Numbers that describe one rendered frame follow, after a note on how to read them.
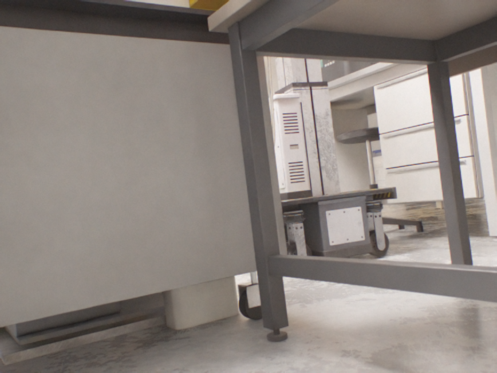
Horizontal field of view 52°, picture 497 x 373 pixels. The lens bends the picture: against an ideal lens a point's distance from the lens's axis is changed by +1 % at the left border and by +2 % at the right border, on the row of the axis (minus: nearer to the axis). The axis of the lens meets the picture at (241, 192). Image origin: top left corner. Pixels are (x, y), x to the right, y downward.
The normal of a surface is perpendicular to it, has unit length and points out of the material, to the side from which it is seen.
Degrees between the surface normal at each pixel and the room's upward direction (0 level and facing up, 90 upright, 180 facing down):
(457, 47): 90
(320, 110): 90
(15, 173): 90
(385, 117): 90
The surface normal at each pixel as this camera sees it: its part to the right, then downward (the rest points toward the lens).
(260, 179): 0.52, -0.07
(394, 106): -0.84, 0.09
